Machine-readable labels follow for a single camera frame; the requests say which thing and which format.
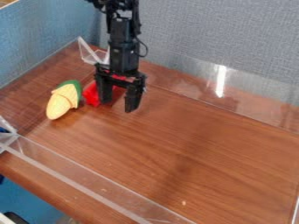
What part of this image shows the yellow green toy corn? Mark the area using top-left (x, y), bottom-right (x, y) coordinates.
top-left (46, 80), bottom-right (83, 120)

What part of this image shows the clear acrylic back wall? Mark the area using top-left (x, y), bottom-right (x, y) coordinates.
top-left (139, 47), bottom-right (299, 135)

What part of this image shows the clear acrylic front bracket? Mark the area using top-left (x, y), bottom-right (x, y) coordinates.
top-left (0, 116), bottom-right (22, 154)

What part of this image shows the red plastic block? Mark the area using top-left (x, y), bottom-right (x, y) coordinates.
top-left (82, 81), bottom-right (125, 107)

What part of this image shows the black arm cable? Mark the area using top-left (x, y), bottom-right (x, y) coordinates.
top-left (135, 36), bottom-right (150, 58)

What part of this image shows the clear acrylic wall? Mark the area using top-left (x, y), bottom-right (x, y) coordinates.
top-left (0, 132), bottom-right (198, 224)
top-left (139, 47), bottom-right (299, 135)

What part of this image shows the clear acrylic corner bracket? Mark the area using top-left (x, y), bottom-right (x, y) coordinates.
top-left (78, 37), bottom-right (110, 65)

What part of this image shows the clear acrylic front wall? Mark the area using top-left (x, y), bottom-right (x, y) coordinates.
top-left (0, 132), bottom-right (198, 224)

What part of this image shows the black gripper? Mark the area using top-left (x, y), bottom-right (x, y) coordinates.
top-left (95, 64), bottom-right (147, 113)

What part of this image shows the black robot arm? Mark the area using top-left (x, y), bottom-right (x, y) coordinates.
top-left (86, 0), bottom-right (147, 113)

